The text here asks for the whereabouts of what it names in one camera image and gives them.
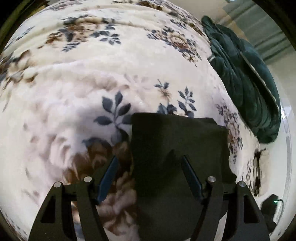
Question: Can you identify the black striped small garment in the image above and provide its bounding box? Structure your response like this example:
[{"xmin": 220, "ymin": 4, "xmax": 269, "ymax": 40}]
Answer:
[{"xmin": 131, "ymin": 113, "xmax": 237, "ymax": 240}]

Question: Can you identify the dark green velvet blanket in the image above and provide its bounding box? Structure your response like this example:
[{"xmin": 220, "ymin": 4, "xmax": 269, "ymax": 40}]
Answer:
[{"xmin": 201, "ymin": 16, "xmax": 281, "ymax": 144}]

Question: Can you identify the white floral fleece blanket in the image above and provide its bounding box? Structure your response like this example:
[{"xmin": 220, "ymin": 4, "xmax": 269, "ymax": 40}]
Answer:
[{"xmin": 1, "ymin": 1, "xmax": 258, "ymax": 240}]

